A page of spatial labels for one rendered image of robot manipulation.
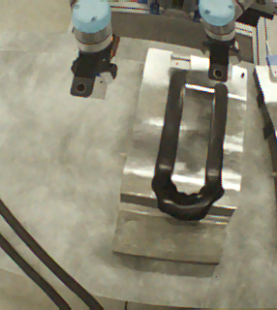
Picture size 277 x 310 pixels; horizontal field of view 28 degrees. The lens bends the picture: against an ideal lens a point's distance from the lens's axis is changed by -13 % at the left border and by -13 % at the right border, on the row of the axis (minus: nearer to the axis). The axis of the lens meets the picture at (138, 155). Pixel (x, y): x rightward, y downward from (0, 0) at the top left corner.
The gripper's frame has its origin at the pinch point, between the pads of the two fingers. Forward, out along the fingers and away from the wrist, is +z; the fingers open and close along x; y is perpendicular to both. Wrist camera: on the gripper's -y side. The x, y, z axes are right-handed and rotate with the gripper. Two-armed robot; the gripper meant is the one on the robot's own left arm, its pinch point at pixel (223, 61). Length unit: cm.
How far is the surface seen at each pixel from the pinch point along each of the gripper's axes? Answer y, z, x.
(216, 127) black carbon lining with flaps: -16.1, 4.3, 0.7
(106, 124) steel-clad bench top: -18.3, 8.2, 27.3
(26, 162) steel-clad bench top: -31, 4, 45
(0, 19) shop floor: 45, 87, 114
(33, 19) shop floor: 45, 89, 95
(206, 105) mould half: -11.2, 3.8, 3.6
